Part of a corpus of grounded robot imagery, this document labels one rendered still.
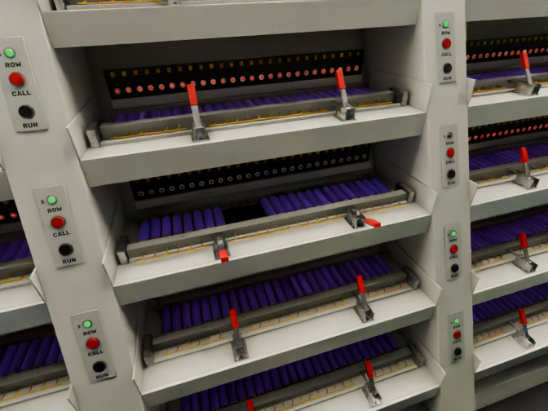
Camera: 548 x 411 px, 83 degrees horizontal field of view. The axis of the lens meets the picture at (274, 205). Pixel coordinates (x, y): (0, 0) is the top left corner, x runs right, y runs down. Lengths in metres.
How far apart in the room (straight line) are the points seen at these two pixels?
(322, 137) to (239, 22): 0.23
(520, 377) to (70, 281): 1.09
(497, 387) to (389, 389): 0.34
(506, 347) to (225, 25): 0.96
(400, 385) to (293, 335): 0.31
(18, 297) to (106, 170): 0.24
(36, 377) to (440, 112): 0.88
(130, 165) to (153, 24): 0.21
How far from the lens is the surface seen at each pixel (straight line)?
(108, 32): 0.57
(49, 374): 0.74
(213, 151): 0.53
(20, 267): 0.67
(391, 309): 0.74
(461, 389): 0.95
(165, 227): 0.63
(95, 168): 0.54
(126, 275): 0.58
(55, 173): 0.56
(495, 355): 1.01
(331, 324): 0.69
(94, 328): 0.61
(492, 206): 0.83
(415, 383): 0.88
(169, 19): 0.56
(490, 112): 0.80
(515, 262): 0.97
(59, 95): 0.56
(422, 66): 0.70
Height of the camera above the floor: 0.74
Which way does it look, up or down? 11 degrees down
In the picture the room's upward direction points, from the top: 8 degrees counter-clockwise
